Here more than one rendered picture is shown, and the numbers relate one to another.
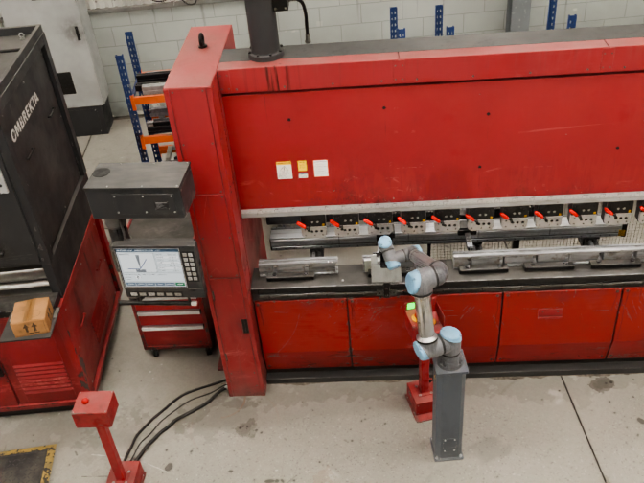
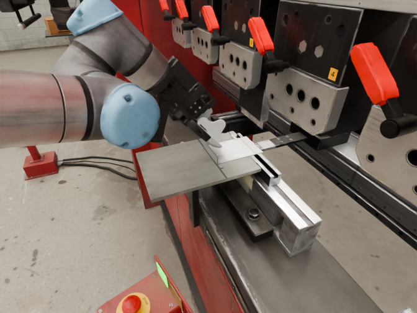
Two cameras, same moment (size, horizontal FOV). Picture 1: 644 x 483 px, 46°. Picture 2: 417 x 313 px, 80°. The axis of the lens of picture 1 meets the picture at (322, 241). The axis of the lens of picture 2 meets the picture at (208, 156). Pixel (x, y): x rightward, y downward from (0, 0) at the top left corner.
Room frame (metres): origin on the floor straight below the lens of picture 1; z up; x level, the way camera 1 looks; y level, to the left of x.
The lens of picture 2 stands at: (3.37, -0.82, 1.37)
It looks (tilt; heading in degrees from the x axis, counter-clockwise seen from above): 36 degrees down; 62
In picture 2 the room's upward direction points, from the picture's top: straight up
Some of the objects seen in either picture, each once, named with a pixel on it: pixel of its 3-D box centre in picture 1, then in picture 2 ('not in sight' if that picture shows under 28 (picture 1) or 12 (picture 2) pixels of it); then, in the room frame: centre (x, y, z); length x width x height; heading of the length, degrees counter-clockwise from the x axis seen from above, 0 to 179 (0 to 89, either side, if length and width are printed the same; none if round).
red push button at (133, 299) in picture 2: not in sight; (132, 307); (3.34, -0.53, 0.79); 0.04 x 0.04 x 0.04
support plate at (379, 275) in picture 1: (385, 268); (195, 161); (3.57, -0.37, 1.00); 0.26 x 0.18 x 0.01; 175
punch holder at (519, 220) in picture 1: (514, 214); not in sight; (3.65, -1.16, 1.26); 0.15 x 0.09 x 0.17; 85
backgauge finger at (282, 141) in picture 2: not in sight; (298, 134); (3.87, -0.41, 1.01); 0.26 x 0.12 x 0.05; 175
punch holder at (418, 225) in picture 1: (412, 218); (321, 65); (3.70, -0.56, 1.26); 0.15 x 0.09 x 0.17; 85
